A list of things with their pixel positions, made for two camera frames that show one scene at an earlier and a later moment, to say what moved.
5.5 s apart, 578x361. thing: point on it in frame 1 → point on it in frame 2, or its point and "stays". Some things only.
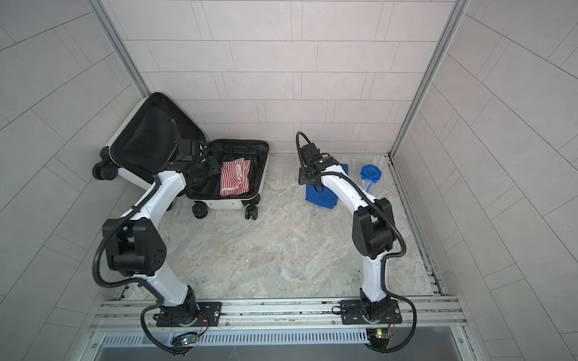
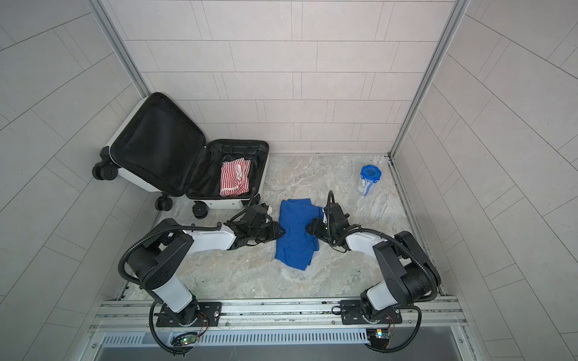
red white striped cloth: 234,177 stays
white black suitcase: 150,134 stays
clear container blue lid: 370,174 stays
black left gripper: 214,167 → 275,232
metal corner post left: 128,60 stays
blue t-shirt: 324,198 → 296,246
